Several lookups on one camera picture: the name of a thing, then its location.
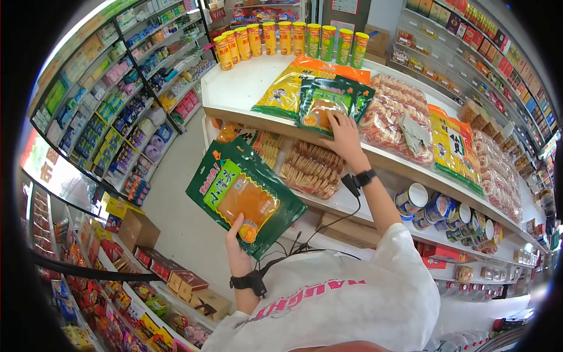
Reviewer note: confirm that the person's left hand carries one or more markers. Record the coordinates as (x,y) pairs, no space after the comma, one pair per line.
(238,257)

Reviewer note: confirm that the person's right hand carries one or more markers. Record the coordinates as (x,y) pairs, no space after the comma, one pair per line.
(349,145)

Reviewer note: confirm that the person's right fingers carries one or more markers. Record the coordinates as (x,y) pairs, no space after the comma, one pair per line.
(344,121)

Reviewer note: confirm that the person's left thumb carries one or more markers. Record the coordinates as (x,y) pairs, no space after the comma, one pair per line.
(239,229)

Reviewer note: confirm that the person's right thumb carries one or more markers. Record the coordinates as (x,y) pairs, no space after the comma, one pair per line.
(329,141)

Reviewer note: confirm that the single green snack packet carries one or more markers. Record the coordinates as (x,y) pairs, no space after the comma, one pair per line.
(319,108)

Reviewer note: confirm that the bundle of green snack packets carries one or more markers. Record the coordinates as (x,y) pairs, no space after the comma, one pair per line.
(246,193)

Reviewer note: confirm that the black wrist band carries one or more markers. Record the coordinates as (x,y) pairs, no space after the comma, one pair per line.
(364,177)
(247,281)

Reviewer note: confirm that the full shop shelf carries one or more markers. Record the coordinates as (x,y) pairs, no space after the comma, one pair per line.
(259,13)
(110,97)
(484,57)
(101,286)
(396,132)

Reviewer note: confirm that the person's body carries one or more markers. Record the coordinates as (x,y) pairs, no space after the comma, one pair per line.
(334,303)

